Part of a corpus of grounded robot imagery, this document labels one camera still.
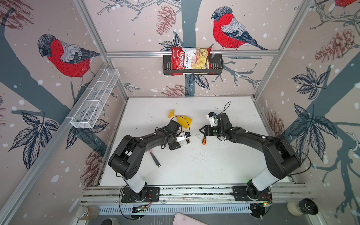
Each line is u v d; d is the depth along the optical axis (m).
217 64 0.95
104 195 0.75
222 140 0.80
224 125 0.71
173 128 0.75
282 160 0.46
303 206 0.61
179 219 0.66
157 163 0.84
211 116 0.83
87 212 0.61
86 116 0.71
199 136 0.96
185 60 0.88
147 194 0.73
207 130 0.81
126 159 0.45
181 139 0.83
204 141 0.92
